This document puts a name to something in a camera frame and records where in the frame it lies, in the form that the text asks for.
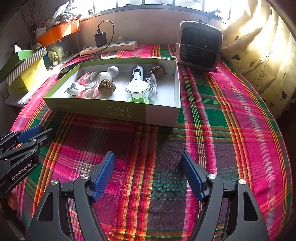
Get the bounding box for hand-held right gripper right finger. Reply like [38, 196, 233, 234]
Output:
[180, 152, 270, 241]

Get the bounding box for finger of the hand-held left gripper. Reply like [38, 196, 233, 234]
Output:
[0, 128, 55, 163]
[0, 125, 44, 152]

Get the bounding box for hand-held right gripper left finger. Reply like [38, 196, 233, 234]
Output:
[26, 151, 116, 241]

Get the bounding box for white round face gadget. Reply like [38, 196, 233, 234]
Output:
[67, 82, 85, 96]

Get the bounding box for pink ear hook clip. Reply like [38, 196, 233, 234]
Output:
[77, 81, 97, 98]
[77, 71, 97, 85]

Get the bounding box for white cardboard box green rim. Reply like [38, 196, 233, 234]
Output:
[42, 57, 181, 128]

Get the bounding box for brown walnut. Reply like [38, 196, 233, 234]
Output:
[98, 79, 115, 95]
[151, 65, 166, 79]

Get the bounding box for clear jar white lid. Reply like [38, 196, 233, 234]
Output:
[97, 71, 111, 85]

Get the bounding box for white disc lamp green base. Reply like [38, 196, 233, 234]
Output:
[124, 81, 149, 103]

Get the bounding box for white cable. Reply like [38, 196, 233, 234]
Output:
[146, 71, 159, 100]

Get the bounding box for white ball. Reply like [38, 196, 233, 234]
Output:
[107, 66, 120, 79]

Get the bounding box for black rectangular device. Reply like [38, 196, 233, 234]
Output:
[131, 65, 146, 82]

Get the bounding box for white paper sheet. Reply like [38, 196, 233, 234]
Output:
[5, 93, 30, 105]

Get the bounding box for plaid cloth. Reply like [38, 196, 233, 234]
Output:
[10, 44, 293, 241]

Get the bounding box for yellow box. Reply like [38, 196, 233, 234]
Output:
[7, 58, 47, 96]

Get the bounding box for striped box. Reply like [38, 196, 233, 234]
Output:
[5, 47, 48, 86]

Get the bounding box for black smartphone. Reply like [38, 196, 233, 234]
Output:
[57, 64, 79, 78]

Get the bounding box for green tissue box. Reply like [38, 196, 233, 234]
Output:
[0, 50, 35, 80]

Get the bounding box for teal decorated box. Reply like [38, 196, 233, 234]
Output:
[43, 46, 64, 71]

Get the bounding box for orange plastic tray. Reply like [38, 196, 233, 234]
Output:
[35, 20, 81, 47]

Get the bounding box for dried flower branches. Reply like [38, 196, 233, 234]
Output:
[20, 7, 38, 41]

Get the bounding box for black charger block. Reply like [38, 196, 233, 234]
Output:
[94, 32, 107, 48]

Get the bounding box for white power strip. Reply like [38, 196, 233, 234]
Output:
[80, 40, 137, 56]

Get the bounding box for pale crumpled bags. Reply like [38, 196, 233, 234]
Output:
[50, 1, 77, 25]

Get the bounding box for grey portable heater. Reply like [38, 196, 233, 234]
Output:
[176, 20, 223, 72]

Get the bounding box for cream curtain with hearts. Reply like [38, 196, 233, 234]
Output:
[220, 0, 296, 121]

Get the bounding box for window with dark bars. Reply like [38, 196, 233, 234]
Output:
[91, 0, 232, 21]

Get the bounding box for black charger cable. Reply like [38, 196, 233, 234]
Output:
[97, 20, 115, 54]

